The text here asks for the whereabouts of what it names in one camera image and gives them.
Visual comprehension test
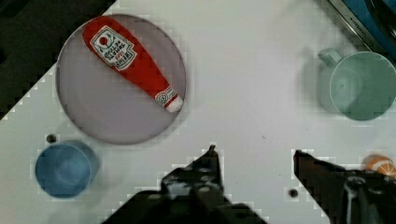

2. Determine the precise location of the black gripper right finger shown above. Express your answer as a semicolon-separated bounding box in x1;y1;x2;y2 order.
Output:
293;150;396;224

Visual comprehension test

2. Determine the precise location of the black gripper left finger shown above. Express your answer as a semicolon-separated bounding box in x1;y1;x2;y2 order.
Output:
161;145;224;198

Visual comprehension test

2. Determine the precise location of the orange slice toy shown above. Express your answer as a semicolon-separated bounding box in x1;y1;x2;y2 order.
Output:
366;155;396;178

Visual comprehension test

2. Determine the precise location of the grey round plate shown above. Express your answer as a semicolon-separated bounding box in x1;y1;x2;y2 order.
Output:
56;14;187;145

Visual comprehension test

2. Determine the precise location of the blue plastic cup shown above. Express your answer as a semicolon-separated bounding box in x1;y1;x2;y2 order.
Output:
35;141;100;199

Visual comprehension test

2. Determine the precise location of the red plush ketchup bottle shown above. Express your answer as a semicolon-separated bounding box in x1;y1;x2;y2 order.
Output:
82;16;184;113

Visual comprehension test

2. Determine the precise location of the black toaster oven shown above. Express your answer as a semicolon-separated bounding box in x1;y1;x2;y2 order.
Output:
325;0;396;61

